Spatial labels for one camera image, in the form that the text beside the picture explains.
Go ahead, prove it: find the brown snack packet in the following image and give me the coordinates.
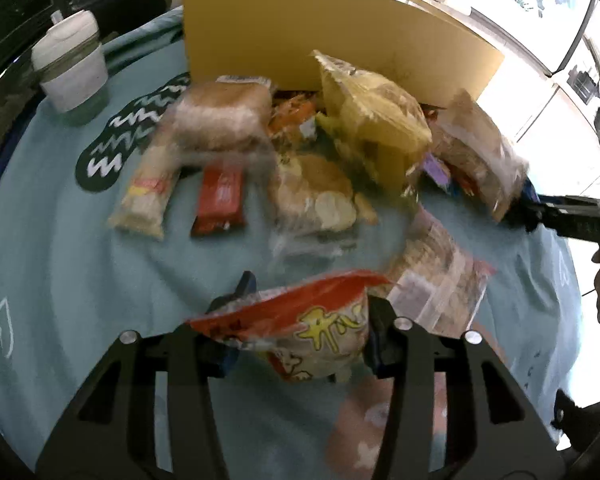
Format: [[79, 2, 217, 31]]
[[429, 89, 528, 222]]

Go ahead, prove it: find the red yellow snack bag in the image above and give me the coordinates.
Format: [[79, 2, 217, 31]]
[[186, 270, 390, 382]]

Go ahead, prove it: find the yellow cake snack bag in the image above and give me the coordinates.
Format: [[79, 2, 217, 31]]
[[312, 50, 432, 196]]

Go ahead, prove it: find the red chocolate bar packet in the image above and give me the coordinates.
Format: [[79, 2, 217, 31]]
[[189, 166, 246, 237]]

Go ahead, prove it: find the light blue tablecloth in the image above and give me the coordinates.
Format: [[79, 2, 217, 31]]
[[0, 10, 581, 479]]

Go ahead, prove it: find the grey printed snack packet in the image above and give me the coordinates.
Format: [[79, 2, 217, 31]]
[[382, 208, 494, 338]]

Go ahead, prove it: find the framed lotus painting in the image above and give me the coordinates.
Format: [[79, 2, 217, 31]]
[[437, 0, 600, 78]]

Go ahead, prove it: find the clear bread snack packet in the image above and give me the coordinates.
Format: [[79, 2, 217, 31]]
[[268, 152, 379, 258]]

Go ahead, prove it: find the white lidded cup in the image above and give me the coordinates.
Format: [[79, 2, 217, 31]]
[[31, 10, 108, 114]]

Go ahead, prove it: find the yellow cardboard box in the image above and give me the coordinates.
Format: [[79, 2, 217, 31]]
[[182, 0, 503, 106]]

